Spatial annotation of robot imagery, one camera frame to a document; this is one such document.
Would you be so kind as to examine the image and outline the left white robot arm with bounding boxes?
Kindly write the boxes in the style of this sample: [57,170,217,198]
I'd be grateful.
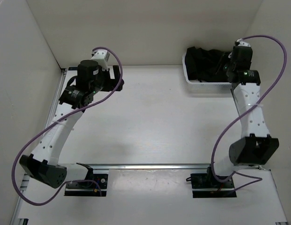
[19,60,124,188]

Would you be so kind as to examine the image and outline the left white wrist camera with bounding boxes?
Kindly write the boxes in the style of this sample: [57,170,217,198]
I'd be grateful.
[91,49,110,71]

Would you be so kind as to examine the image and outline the aluminium rail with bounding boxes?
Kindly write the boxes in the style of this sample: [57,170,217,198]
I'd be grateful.
[87,164,209,171]
[231,90,289,225]
[9,68,68,225]

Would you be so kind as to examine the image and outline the black shorts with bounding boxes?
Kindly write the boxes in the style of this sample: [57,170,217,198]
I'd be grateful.
[185,47,230,83]

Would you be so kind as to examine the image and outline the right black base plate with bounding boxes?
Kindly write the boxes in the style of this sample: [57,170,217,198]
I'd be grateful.
[186,173,237,198]

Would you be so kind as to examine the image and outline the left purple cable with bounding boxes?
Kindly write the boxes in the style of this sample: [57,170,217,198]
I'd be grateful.
[11,46,124,207]

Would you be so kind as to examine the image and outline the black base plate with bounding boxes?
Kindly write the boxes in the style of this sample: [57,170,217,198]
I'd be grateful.
[64,164,108,197]
[186,173,237,198]

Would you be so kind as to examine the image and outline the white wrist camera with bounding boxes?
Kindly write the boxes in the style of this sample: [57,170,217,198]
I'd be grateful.
[91,49,110,71]
[235,38,251,47]

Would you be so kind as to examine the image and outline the purple cable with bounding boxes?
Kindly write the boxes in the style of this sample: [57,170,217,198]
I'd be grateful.
[210,35,288,197]
[11,46,124,207]

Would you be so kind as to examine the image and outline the aluminium left rail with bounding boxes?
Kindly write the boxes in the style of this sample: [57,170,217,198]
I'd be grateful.
[9,68,68,225]

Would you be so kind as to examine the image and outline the aluminium right rail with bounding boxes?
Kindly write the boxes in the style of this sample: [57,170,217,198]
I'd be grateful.
[231,90,289,225]

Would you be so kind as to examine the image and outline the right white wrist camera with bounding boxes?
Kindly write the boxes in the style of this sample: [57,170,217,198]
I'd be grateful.
[235,38,251,47]

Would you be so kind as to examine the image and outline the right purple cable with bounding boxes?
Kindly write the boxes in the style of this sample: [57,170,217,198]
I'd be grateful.
[210,35,288,197]

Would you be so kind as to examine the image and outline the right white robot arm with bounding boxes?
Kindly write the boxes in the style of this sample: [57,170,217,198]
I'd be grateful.
[206,40,279,188]

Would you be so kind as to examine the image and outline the aluminium front rail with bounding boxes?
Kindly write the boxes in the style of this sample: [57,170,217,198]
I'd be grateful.
[87,164,209,171]

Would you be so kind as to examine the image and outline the white plastic basket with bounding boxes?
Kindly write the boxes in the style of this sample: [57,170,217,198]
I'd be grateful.
[182,52,231,95]

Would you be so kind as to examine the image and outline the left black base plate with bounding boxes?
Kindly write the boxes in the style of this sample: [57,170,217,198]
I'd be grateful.
[64,164,108,197]

